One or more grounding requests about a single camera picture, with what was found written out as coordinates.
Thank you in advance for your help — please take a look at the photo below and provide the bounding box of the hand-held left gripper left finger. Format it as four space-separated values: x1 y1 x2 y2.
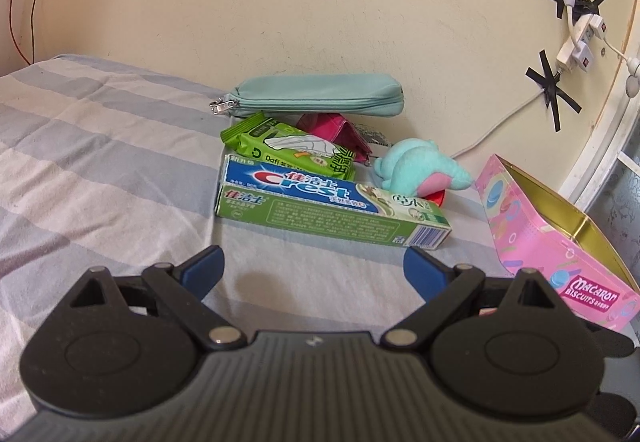
70 245 241 350

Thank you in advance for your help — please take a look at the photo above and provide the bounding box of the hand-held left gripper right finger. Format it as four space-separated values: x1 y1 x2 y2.
385 246 566 350

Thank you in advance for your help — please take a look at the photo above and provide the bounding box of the teal plush toy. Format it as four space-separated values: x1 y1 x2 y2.
374 137 473 199

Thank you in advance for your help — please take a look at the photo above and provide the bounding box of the pink biscuit tin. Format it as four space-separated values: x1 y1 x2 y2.
475 153 640 335

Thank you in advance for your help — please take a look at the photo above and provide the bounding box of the green toothpaste box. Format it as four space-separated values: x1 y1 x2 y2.
215 153 452 250

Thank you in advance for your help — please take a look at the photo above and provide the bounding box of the green wet wipes packet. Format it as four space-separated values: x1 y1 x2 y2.
220 111 357 181

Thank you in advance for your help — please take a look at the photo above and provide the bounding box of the striped bed sheet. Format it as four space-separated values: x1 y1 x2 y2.
0 54 501 373

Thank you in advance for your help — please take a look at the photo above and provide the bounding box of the magenta wallet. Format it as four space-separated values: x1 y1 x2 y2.
296 113 373 158

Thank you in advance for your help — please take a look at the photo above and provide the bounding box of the teal zipper pencil case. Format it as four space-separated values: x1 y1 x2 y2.
209 74 406 119

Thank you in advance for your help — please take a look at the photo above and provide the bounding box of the white power adapter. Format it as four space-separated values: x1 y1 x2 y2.
556 12 608 70

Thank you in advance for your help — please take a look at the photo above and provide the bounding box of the white window frame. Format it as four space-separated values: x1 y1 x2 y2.
557 95 640 223

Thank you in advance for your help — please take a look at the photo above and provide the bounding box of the white cable with switch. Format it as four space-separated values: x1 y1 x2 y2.
602 30 640 99

